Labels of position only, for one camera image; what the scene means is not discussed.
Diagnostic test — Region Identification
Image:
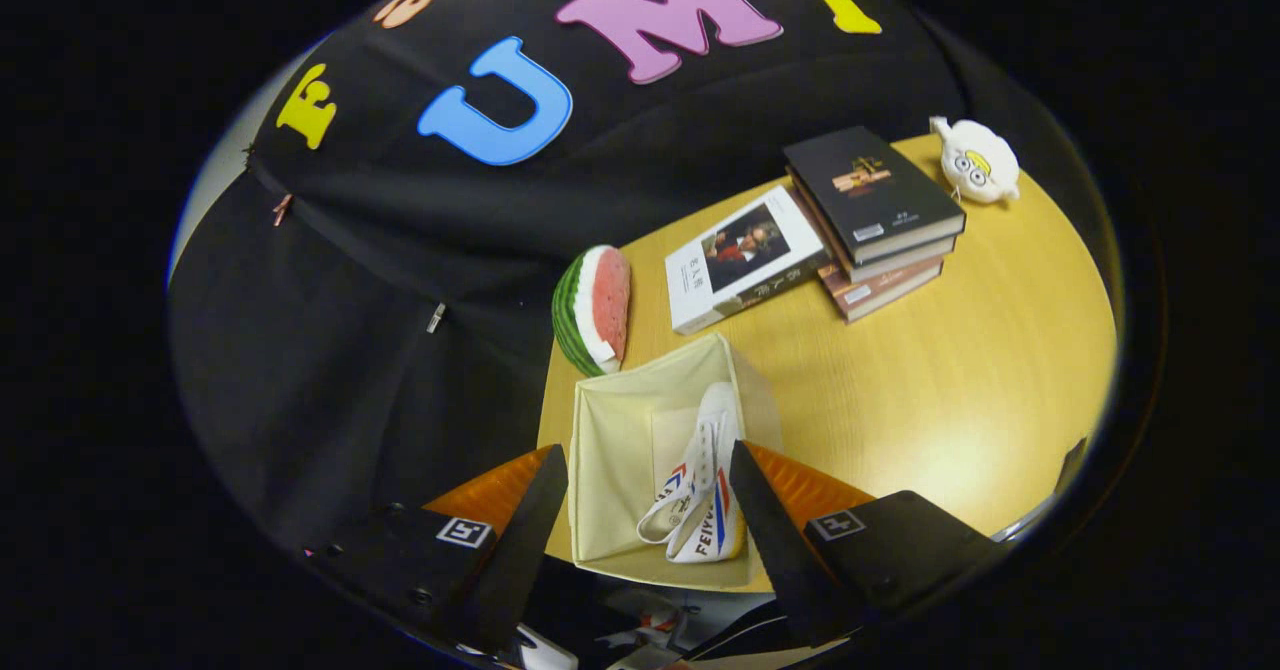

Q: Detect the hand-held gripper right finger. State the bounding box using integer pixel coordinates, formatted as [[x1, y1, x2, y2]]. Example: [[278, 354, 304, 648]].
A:
[[728, 440, 1006, 648]]

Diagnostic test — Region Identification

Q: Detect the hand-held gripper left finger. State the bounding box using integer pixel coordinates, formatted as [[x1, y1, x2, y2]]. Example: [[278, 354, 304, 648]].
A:
[[305, 444, 569, 654]]

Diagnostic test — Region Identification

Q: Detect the white canvas shoe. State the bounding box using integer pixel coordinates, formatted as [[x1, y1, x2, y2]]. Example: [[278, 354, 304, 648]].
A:
[[667, 390, 749, 565], [636, 381, 727, 548]]

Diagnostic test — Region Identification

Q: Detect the cream fabric storage box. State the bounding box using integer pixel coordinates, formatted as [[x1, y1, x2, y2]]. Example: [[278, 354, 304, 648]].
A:
[[567, 332, 785, 594]]

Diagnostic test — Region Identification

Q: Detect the watermelon slice toy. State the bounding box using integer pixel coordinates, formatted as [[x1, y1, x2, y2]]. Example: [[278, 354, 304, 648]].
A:
[[551, 244, 633, 379]]

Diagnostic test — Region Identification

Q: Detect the black backdrop cloth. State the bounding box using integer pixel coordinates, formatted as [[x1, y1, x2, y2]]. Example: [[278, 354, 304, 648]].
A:
[[168, 0, 1116, 561]]

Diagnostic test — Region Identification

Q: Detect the brown book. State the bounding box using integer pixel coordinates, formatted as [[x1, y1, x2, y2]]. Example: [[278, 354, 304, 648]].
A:
[[814, 254, 947, 325]]

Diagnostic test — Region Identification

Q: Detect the white book with portrait cover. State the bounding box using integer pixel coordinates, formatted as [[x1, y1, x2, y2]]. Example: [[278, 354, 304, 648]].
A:
[[664, 183, 830, 337]]

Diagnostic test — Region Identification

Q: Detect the dark book with white pages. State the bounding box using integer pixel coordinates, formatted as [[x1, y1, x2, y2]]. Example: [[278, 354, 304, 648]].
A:
[[789, 174, 957, 285]]

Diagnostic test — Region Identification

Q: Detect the black hardcover book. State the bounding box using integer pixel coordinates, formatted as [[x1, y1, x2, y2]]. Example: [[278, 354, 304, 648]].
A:
[[782, 125, 968, 265]]

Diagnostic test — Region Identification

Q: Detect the white plush toy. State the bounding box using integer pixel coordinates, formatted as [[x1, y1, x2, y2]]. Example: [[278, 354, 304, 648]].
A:
[[928, 115, 1022, 205]]

